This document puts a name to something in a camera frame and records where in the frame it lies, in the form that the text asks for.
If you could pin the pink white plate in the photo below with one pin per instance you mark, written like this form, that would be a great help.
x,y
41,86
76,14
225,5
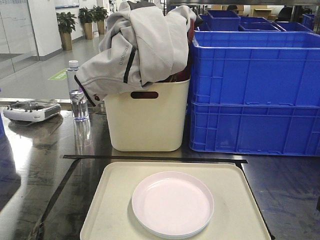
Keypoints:
x,y
172,205

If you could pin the cream serving tray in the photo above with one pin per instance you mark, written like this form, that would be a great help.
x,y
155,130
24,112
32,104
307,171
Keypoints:
x,y
236,214

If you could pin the cream plastic basket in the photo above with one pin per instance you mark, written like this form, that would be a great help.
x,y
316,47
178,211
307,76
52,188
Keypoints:
x,y
148,121

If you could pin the lower large blue crate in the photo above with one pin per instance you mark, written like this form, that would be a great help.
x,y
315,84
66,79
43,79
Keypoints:
x,y
255,129

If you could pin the large blue crate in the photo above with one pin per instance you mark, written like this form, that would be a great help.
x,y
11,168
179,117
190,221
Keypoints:
x,y
255,129
255,68

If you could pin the grey jacket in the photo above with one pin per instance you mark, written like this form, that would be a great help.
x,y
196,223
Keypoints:
x,y
141,46

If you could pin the clear water bottle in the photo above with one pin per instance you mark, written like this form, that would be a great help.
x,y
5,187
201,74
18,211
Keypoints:
x,y
78,100

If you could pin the small blue bin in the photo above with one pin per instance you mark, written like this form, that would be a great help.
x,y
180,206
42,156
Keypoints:
x,y
223,20

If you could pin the white blue remote controller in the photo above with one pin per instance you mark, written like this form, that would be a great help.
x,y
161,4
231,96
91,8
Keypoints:
x,y
31,111

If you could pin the potted plant gold pot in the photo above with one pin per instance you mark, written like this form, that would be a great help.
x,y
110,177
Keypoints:
x,y
66,24

